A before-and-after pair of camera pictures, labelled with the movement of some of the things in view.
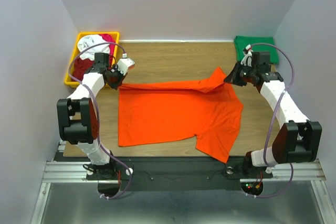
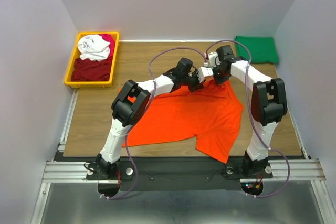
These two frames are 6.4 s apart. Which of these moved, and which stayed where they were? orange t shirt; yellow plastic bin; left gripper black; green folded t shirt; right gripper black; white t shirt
Moved: left gripper black; right gripper black
Stayed: white t shirt; green folded t shirt; yellow plastic bin; orange t shirt
